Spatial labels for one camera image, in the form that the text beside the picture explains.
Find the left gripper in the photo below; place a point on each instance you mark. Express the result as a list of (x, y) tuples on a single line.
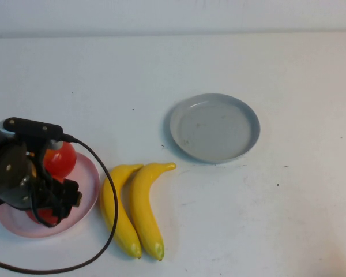
[(17, 199)]

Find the red apple with yellow patch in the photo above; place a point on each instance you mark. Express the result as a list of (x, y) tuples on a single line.
[(60, 161)]

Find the yellow banana short stem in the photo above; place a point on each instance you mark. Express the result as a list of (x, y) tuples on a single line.
[(124, 219)]

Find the yellow banana long stem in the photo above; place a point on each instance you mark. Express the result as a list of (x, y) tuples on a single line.
[(144, 213)]

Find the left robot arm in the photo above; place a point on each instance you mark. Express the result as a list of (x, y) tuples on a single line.
[(5, 161)]

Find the pink round plate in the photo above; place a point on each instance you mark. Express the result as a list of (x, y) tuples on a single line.
[(83, 187)]

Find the grey round plate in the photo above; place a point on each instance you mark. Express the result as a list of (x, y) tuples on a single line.
[(216, 130)]

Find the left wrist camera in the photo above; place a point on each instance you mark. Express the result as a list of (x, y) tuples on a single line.
[(31, 128)]

